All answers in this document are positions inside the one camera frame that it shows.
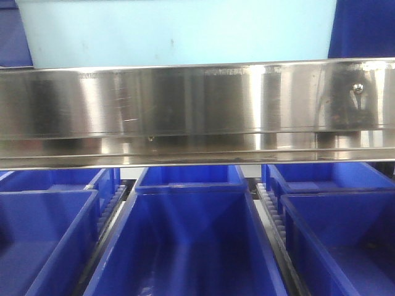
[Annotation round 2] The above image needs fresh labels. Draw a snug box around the light blue plastic bin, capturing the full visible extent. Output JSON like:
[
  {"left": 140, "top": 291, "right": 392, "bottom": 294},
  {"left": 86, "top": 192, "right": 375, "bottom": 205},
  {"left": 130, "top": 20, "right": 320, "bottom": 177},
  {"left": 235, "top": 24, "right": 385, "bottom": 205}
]
[{"left": 17, "top": 1, "right": 336, "bottom": 68}]

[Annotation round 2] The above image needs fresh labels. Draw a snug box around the blue bin rear middle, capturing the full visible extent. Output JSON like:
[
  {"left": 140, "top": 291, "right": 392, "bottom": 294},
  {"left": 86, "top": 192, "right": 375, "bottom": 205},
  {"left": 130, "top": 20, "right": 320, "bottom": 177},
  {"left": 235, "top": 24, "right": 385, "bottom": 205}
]
[{"left": 135, "top": 165, "right": 247, "bottom": 194}]

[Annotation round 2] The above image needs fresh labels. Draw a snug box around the blue bin front middle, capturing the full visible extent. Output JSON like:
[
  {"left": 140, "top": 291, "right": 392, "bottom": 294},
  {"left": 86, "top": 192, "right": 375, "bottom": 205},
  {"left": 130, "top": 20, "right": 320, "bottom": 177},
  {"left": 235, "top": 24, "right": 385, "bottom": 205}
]
[{"left": 85, "top": 191, "right": 287, "bottom": 295}]

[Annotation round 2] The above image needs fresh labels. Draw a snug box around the blue bin rear right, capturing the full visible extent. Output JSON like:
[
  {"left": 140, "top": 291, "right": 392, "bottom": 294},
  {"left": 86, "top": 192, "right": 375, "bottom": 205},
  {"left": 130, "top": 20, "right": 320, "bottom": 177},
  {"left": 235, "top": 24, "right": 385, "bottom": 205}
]
[{"left": 262, "top": 162, "right": 394, "bottom": 197}]

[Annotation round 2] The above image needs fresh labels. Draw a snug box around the blue bin rear left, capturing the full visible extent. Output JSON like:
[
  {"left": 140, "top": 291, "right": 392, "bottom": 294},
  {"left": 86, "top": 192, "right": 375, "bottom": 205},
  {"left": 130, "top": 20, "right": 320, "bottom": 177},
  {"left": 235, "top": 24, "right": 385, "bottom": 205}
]
[{"left": 1, "top": 168, "right": 120, "bottom": 201}]

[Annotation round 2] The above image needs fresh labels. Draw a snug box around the white roller track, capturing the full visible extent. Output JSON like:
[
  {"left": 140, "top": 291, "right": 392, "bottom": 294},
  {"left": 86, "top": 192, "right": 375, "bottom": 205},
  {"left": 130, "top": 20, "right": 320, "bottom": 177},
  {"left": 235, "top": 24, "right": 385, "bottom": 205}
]
[
  {"left": 256, "top": 183, "right": 294, "bottom": 272},
  {"left": 96, "top": 182, "right": 127, "bottom": 242}
]

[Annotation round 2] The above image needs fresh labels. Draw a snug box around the white roller track left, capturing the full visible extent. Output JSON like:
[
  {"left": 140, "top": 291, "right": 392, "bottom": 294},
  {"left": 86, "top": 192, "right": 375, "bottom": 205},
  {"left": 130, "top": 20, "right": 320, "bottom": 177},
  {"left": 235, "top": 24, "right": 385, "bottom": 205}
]
[{"left": 96, "top": 182, "right": 127, "bottom": 242}]

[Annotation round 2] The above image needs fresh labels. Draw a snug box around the blue bin front right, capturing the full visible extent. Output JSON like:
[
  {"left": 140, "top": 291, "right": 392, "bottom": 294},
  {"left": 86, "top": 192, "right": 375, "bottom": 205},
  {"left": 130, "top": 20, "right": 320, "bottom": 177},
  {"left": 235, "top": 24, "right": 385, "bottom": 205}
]
[{"left": 281, "top": 191, "right": 394, "bottom": 295}]

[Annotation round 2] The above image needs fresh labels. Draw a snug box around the blue bin front left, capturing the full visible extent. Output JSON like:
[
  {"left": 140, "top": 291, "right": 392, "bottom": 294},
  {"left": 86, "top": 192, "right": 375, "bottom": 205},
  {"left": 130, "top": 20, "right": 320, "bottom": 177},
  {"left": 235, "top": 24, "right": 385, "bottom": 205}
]
[{"left": 1, "top": 191, "right": 99, "bottom": 295}]

